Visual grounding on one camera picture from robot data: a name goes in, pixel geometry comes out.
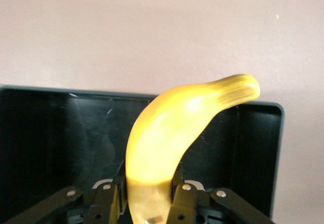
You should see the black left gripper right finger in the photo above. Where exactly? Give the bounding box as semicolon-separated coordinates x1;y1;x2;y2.
167;163;275;224

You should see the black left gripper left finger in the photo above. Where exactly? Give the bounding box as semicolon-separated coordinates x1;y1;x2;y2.
5;159;129;224

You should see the yellow banana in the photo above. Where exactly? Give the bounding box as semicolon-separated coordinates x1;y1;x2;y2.
125;73;261;224

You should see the black plastic box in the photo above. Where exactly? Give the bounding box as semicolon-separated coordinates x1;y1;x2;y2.
0;84;286;224

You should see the brown table mat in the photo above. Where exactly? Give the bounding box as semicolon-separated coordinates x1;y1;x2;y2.
0;0;324;224

